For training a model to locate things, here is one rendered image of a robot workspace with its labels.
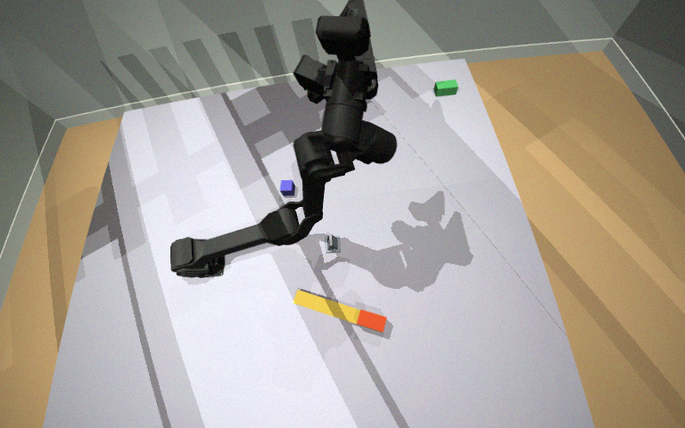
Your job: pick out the yellow bar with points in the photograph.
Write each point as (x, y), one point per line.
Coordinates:
(338, 310)

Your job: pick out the green rectangular block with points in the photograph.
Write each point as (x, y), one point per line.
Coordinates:
(443, 88)

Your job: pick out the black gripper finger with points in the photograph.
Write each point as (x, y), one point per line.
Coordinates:
(355, 8)
(368, 58)

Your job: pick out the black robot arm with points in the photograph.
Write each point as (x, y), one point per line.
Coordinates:
(343, 131)

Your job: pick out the small blue cube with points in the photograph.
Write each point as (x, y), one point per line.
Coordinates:
(287, 187)

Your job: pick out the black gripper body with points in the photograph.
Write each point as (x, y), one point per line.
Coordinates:
(347, 37)

